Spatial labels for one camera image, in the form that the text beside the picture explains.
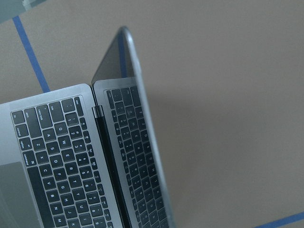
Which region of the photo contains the grey laptop computer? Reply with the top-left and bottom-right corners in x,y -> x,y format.
0,27 -> 175,228

